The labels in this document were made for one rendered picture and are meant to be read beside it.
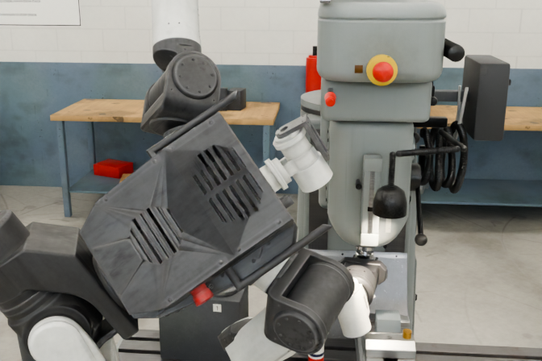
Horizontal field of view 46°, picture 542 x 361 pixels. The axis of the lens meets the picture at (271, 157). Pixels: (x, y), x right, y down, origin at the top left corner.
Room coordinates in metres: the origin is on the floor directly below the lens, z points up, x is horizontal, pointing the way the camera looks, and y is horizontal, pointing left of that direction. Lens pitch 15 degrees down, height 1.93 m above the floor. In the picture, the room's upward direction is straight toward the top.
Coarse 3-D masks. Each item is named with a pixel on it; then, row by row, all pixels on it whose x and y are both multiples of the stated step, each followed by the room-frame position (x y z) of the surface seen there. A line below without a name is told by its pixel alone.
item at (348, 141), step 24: (336, 144) 1.43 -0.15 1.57; (360, 144) 1.41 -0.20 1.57; (384, 144) 1.41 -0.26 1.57; (408, 144) 1.42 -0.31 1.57; (336, 168) 1.43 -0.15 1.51; (360, 168) 1.41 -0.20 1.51; (384, 168) 1.41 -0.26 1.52; (408, 168) 1.43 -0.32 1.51; (336, 192) 1.43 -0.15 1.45; (360, 192) 1.41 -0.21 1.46; (408, 192) 1.44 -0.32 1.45; (336, 216) 1.43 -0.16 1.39; (360, 216) 1.41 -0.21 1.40; (360, 240) 1.41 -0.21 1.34; (384, 240) 1.41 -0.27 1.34
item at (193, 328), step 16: (208, 304) 1.49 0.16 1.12; (224, 304) 1.49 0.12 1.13; (240, 304) 1.49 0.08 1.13; (160, 320) 1.51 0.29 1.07; (176, 320) 1.51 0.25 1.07; (192, 320) 1.50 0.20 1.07; (208, 320) 1.49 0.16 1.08; (224, 320) 1.49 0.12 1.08; (160, 336) 1.52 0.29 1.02; (176, 336) 1.51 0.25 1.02; (192, 336) 1.50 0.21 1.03; (208, 336) 1.49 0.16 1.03; (176, 352) 1.51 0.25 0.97; (192, 352) 1.50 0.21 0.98; (208, 352) 1.50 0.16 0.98; (224, 352) 1.49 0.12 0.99
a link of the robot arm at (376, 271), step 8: (344, 264) 1.44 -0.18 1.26; (352, 264) 1.44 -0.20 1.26; (360, 264) 1.44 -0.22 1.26; (368, 264) 1.44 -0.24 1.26; (376, 264) 1.44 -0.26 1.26; (384, 264) 1.45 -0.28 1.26; (360, 272) 1.36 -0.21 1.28; (368, 272) 1.37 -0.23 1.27; (376, 272) 1.40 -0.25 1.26; (384, 272) 1.43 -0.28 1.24; (376, 280) 1.40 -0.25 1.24; (384, 280) 1.43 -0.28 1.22
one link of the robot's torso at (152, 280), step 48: (192, 144) 0.93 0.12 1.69; (240, 144) 0.93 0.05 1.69; (144, 192) 0.92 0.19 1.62; (192, 192) 0.90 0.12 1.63; (240, 192) 0.90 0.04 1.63; (96, 240) 0.92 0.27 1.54; (144, 240) 0.90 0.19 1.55; (192, 240) 0.88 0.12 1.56; (240, 240) 0.87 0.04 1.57; (288, 240) 0.97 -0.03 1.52; (144, 288) 0.88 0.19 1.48; (192, 288) 0.86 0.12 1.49; (240, 288) 0.92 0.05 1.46
